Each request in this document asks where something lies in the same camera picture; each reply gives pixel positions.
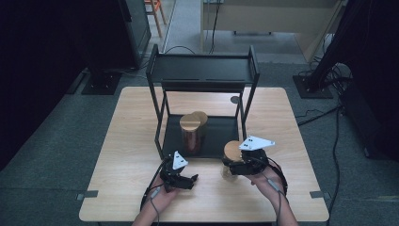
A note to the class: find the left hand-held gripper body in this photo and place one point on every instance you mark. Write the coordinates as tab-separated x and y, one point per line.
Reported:
174	175

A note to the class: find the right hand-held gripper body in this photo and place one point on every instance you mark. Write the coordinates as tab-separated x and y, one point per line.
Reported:
251	160

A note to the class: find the tall yellowish jar wooden lid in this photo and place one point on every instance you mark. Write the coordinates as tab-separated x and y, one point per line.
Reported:
231	153

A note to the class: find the tall reddish jar wooden lid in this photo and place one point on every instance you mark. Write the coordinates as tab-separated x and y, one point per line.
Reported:
190	132

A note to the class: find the short glass jar wooden lid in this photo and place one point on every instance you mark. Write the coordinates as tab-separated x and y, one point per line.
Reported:
203	118

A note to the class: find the black metal two-tier shelf rack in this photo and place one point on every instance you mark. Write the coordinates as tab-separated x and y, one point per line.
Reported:
202	103

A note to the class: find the person's left hand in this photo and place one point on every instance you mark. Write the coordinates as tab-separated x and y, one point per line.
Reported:
163	196

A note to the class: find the person's right hand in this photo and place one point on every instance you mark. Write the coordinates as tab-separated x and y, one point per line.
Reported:
265	182

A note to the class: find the grey round table grommet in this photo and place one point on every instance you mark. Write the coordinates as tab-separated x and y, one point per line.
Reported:
234	100

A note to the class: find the grey tape strip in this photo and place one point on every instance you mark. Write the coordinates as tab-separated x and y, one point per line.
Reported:
87	195
319	194

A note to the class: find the black slanted stand with base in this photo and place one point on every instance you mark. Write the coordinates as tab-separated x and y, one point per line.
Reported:
316	81

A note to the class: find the black equipment box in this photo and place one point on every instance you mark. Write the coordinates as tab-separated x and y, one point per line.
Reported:
360	121

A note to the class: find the black stand with square base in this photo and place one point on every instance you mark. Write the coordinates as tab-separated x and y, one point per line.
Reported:
102	80

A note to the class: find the beige wooden desk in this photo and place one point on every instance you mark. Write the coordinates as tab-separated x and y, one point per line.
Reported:
266	17

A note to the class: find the black monitor panel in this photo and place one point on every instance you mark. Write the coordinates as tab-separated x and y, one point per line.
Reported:
136	31

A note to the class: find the orange wooden stool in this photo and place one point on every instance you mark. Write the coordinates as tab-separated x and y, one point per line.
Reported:
156	12

